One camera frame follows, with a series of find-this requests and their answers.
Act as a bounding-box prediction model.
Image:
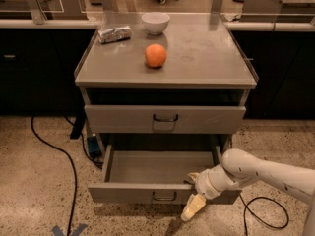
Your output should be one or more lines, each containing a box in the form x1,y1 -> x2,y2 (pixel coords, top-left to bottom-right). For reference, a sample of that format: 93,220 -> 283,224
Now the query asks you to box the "black cable left floor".
30,116 -> 78,236

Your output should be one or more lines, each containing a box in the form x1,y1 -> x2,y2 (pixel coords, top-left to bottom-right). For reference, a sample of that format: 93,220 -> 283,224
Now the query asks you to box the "white ceramic bowl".
142,12 -> 170,35

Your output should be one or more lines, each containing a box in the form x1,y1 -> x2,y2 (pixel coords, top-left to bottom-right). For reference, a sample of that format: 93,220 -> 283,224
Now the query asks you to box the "silver foil snack bag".
97,26 -> 132,44

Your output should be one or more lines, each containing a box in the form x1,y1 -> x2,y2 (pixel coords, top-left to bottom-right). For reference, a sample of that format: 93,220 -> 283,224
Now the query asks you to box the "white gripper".
181,165 -> 234,221

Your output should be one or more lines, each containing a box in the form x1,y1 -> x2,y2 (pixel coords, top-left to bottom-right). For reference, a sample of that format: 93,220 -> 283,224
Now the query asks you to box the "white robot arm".
181,148 -> 315,236

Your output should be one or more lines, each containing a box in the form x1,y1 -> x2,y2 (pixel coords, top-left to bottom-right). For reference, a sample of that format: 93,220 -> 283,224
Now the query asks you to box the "grey top drawer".
85,105 -> 246,134

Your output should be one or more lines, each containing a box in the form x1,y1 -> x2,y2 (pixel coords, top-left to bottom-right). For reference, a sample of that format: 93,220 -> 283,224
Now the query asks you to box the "black cable floor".
30,116 -> 78,236
238,194 -> 290,236

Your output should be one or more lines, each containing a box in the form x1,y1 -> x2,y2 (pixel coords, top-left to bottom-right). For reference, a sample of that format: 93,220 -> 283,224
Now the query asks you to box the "blue tape floor marker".
51,223 -> 88,236

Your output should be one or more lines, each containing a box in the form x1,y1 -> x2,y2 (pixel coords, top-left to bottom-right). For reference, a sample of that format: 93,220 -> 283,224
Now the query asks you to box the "blue power box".
87,136 -> 101,159

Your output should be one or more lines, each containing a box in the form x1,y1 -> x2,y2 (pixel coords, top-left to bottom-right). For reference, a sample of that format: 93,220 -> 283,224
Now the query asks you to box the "grey drawer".
85,105 -> 246,134
87,144 -> 243,206

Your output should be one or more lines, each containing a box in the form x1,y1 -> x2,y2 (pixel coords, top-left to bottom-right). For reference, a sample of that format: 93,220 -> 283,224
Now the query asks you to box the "orange fruit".
145,44 -> 166,68

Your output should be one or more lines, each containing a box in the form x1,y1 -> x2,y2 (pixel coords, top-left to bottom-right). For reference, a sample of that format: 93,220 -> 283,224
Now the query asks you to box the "grey metal drawer cabinet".
76,13 -> 256,150

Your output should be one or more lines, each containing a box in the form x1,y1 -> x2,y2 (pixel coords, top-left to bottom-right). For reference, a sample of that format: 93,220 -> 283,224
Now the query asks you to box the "black cable right floor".
238,194 -> 290,236

